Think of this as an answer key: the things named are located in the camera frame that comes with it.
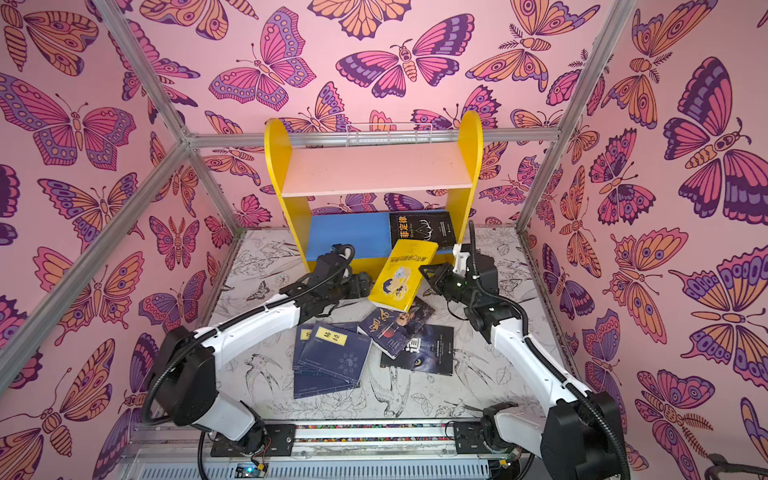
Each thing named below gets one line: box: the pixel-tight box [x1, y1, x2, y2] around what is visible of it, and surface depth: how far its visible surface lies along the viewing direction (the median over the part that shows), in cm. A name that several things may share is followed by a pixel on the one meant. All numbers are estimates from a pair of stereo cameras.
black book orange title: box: [389, 211, 456, 248], surface depth 99 cm
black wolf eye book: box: [380, 324, 454, 376], surface depth 88 cm
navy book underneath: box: [292, 322, 360, 399], surface depth 83 cm
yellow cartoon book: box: [368, 239, 439, 312], surface depth 83 cm
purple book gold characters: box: [357, 296, 435, 360], surface depth 91 cm
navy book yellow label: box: [299, 322, 373, 385], surface depth 86 cm
